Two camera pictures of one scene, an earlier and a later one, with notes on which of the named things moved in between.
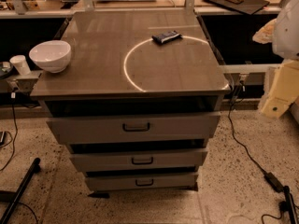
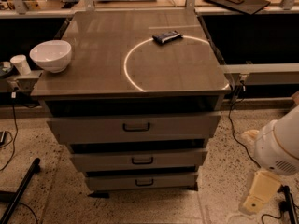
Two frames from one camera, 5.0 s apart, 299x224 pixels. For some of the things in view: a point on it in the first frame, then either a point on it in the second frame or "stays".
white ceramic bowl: [51, 56] stays
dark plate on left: [7, 69] stays
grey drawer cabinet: [137, 101] stays
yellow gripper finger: [265, 35] -> [249, 135]
